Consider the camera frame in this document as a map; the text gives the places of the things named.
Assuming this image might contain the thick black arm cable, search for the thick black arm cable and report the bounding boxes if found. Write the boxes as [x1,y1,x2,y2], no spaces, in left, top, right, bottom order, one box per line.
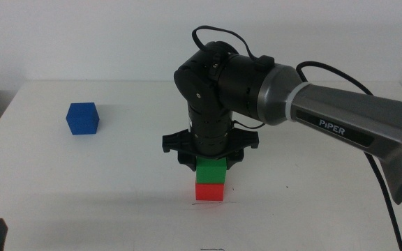
[295,61,402,251]

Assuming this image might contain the blue cube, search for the blue cube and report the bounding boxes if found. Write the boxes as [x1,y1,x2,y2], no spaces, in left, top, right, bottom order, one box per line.
[65,102,101,136]

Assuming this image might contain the green cube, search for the green cube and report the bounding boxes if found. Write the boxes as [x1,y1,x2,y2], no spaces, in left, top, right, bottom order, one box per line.
[195,157,228,185]

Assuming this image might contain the wrist loop cable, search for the wrist loop cable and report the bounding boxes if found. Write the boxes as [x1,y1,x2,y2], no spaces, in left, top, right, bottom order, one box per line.
[191,25,258,61]

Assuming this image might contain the red cube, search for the red cube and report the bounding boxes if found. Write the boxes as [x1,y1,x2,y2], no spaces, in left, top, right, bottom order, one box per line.
[194,182,225,202]

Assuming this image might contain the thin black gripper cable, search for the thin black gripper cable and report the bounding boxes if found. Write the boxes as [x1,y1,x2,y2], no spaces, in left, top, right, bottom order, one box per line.
[231,119,267,130]

